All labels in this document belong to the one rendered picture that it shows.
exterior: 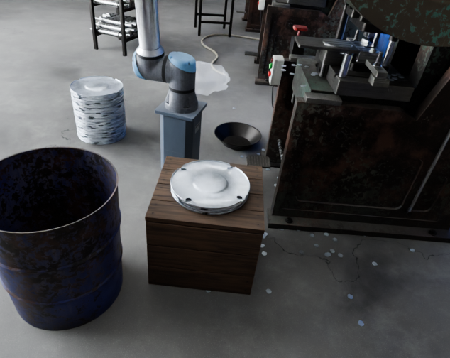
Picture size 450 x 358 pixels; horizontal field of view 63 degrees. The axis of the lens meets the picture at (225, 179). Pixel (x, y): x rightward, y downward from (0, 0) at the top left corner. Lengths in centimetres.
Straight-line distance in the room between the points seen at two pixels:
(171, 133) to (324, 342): 105
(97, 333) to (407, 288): 122
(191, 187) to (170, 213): 13
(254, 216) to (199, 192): 21
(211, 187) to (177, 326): 50
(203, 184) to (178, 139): 43
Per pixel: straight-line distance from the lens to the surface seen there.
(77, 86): 230
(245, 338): 139
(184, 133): 167
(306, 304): 152
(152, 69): 163
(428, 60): 164
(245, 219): 125
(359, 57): 167
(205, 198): 127
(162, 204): 128
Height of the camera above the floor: 119
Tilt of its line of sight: 36 degrees down
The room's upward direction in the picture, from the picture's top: 7 degrees clockwise
